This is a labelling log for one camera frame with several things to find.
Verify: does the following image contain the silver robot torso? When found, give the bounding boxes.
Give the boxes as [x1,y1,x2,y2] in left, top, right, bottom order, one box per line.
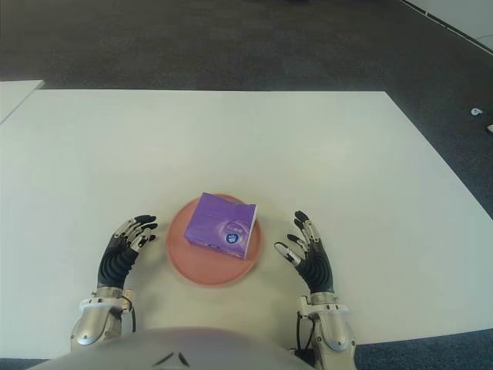
[38,326,309,370]

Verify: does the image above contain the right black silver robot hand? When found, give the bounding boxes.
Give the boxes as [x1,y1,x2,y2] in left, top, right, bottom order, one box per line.
[273,210,335,296]

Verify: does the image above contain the pink round plate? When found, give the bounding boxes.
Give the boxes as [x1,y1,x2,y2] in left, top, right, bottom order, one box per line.
[166,193,264,287]

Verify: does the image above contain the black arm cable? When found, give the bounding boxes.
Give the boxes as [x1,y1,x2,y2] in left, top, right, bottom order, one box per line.
[122,296,138,332]
[295,314,315,352]

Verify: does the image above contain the white side table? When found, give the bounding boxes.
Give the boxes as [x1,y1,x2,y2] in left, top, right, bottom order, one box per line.
[0,79,45,125]

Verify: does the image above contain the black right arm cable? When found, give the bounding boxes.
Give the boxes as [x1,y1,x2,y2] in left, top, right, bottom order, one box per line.
[295,314,315,352]

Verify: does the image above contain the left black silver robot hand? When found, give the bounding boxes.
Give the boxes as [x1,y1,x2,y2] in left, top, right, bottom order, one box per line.
[96,214,159,289]

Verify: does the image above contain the purple tissue paper pack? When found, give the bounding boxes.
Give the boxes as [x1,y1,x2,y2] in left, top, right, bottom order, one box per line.
[183,191,259,261]

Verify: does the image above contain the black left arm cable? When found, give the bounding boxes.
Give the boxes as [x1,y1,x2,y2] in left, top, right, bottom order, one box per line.
[122,296,138,332]

